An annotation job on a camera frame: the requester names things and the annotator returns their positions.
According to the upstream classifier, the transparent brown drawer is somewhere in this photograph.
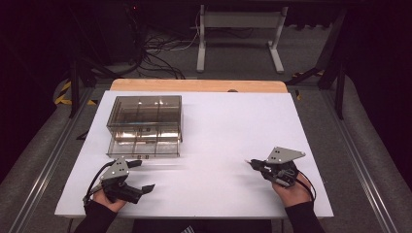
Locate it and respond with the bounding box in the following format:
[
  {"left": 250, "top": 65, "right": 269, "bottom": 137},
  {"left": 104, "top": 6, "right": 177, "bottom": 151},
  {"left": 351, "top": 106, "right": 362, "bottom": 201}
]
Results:
[
  {"left": 110, "top": 123, "right": 183, "bottom": 134},
  {"left": 106, "top": 130, "right": 182, "bottom": 159}
]

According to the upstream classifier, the wooden table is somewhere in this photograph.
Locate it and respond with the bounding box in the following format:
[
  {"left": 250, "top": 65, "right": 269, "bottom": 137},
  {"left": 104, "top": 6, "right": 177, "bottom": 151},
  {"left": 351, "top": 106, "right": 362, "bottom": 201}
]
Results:
[{"left": 109, "top": 78, "right": 290, "bottom": 94}]

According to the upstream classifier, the white board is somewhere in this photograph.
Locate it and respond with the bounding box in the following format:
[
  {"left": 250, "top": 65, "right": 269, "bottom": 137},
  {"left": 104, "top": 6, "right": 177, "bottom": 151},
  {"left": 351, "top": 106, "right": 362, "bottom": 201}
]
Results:
[{"left": 53, "top": 89, "right": 335, "bottom": 218}]

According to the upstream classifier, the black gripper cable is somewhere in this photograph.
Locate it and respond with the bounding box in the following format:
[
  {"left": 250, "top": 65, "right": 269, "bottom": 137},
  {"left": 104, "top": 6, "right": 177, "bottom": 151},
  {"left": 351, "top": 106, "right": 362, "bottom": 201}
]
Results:
[
  {"left": 294, "top": 175, "right": 318, "bottom": 202},
  {"left": 83, "top": 160, "right": 117, "bottom": 209}
]

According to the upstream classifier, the person's right hand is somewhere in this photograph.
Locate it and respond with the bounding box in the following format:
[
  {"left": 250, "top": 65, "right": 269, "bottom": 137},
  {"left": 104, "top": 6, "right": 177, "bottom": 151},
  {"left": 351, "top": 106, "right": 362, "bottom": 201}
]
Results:
[{"left": 271, "top": 172, "right": 314, "bottom": 209}]

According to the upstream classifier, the person's dark clothing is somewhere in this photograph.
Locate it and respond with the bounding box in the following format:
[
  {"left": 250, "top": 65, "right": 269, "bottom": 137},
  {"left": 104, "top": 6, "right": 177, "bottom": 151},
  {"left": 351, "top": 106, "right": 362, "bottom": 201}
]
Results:
[{"left": 131, "top": 218, "right": 273, "bottom": 233}]

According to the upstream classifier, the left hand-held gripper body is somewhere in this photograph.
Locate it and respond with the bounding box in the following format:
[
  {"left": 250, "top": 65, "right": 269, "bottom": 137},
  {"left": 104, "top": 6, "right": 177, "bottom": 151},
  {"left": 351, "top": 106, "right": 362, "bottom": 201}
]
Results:
[{"left": 99, "top": 156, "right": 144, "bottom": 205}]

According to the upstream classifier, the transparent brown drawer cabinet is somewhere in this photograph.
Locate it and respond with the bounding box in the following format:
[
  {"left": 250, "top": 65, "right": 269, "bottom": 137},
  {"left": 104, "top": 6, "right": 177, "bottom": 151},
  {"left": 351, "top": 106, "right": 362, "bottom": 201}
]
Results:
[{"left": 106, "top": 94, "right": 184, "bottom": 144}]

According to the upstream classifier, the person's left hand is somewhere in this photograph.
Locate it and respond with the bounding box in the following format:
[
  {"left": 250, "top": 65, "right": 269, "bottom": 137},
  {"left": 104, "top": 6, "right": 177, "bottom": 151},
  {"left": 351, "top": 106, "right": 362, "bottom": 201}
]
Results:
[{"left": 91, "top": 187, "right": 127, "bottom": 214}]

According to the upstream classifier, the white desk frame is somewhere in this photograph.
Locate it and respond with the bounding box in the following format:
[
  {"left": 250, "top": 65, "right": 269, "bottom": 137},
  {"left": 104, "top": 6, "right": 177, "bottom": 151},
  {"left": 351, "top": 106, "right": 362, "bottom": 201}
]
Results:
[{"left": 195, "top": 4, "right": 290, "bottom": 75}]

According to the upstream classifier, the white cable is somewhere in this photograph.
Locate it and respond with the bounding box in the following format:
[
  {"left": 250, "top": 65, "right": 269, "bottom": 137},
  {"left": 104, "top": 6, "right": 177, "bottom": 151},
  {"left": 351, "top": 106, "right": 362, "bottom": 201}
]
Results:
[{"left": 147, "top": 12, "right": 202, "bottom": 52}]

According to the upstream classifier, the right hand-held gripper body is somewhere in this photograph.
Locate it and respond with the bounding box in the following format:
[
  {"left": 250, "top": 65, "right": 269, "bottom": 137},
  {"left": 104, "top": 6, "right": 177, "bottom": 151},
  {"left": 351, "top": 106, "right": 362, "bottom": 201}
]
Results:
[{"left": 261, "top": 146, "right": 306, "bottom": 189}]

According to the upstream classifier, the yellow black hazard tape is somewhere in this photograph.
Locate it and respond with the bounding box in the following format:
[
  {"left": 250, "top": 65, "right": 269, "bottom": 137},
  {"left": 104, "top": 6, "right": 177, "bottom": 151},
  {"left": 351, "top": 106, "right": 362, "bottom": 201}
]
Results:
[
  {"left": 53, "top": 80, "right": 98, "bottom": 107},
  {"left": 292, "top": 69, "right": 326, "bottom": 102}
]

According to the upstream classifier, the aluminium rail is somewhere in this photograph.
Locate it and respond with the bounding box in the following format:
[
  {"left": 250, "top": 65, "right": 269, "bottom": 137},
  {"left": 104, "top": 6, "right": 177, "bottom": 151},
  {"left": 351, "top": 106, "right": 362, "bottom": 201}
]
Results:
[
  {"left": 9, "top": 86, "right": 95, "bottom": 233},
  {"left": 323, "top": 89, "right": 403, "bottom": 233}
]

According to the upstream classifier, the bundle of black cables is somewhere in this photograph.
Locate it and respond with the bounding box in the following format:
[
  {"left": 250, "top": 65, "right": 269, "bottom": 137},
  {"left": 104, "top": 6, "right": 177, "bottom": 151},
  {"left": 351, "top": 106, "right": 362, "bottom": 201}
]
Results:
[{"left": 128, "top": 30, "right": 188, "bottom": 81}]

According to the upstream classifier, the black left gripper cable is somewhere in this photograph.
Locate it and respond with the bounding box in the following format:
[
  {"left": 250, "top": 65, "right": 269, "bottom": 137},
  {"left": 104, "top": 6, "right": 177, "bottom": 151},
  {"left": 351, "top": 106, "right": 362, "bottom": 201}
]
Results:
[{"left": 83, "top": 160, "right": 117, "bottom": 209}]

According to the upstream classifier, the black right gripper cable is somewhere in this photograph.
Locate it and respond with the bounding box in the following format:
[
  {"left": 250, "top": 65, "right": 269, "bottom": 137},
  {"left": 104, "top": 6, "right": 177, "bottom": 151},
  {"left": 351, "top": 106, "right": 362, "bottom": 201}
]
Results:
[{"left": 294, "top": 175, "right": 318, "bottom": 202}]

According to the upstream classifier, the black metal stand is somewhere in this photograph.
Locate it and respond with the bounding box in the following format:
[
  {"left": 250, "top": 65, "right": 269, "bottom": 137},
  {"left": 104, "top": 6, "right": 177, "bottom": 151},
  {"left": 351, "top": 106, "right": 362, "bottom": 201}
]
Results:
[
  {"left": 68, "top": 59, "right": 113, "bottom": 119},
  {"left": 284, "top": 6, "right": 348, "bottom": 121}
]

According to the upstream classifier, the black equipment case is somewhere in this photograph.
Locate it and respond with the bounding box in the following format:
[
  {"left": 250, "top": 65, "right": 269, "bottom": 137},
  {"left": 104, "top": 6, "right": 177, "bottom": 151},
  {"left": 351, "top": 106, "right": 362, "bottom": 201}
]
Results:
[{"left": 105, "top": 0, "right": 145, "bottom": 66}]

